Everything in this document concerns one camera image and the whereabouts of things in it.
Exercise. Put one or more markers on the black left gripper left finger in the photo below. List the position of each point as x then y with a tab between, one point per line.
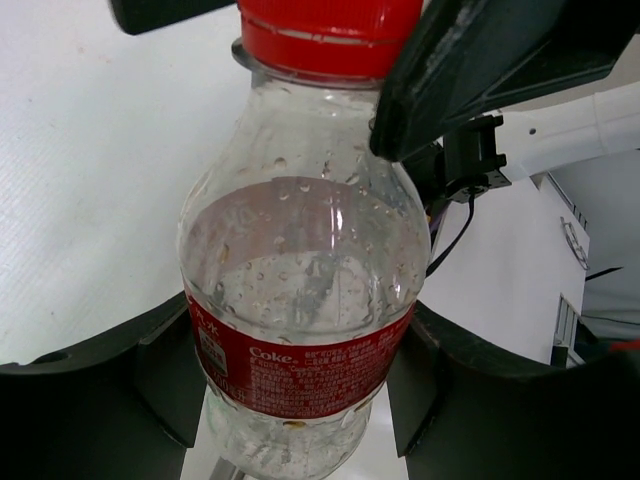
124	404

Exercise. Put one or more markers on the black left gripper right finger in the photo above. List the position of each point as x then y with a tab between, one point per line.
464	408

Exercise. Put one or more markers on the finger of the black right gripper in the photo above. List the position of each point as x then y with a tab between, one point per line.
136	17

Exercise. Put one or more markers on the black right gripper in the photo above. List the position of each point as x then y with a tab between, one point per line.
465	58

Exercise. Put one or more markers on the red label clear bottle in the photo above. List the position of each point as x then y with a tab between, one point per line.
302	253

